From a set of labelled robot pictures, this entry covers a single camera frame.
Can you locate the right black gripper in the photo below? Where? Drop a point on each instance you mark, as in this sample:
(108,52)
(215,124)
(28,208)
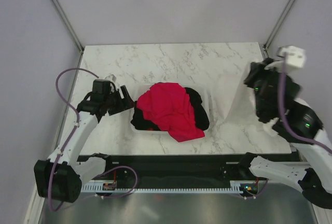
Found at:
(257,68)

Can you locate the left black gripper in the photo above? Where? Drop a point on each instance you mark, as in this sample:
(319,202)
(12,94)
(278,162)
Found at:
(122,101)

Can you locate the white t-shirt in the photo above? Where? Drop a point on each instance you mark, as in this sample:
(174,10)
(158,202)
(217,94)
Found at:
(235,101)

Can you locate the white plastic basket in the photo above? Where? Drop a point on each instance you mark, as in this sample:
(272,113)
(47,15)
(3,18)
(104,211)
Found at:
(141,89)

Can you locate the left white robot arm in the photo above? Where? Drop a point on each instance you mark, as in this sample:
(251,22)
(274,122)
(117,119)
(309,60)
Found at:
(61,177)

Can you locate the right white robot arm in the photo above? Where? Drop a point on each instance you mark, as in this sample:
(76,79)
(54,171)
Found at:
(276,99)

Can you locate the red t-shirt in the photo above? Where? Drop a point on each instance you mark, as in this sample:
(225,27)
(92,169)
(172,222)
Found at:
(168,106)

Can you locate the black t-shirt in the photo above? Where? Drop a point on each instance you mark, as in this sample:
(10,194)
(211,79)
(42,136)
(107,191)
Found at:
(201,117)

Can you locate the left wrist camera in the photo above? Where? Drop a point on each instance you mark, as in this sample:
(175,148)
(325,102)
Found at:
(111,78)

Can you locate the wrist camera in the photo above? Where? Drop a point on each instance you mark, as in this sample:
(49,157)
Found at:
(292,56)
(111,78)

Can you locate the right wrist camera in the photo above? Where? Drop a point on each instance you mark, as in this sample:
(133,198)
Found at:
(292,56)

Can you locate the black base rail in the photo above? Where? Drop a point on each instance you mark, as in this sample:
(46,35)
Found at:
(173,171)

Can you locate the right aluminium frame post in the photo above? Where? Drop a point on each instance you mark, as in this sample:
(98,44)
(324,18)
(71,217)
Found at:
(281,19)

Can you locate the aluminium frame post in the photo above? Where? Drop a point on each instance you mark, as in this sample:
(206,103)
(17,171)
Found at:
(281,19)
(65,20)

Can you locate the white slotted cable duct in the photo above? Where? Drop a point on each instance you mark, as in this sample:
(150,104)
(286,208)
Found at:
(100,187)

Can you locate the left aluminium frame post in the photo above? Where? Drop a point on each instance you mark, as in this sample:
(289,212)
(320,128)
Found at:
(65,20)

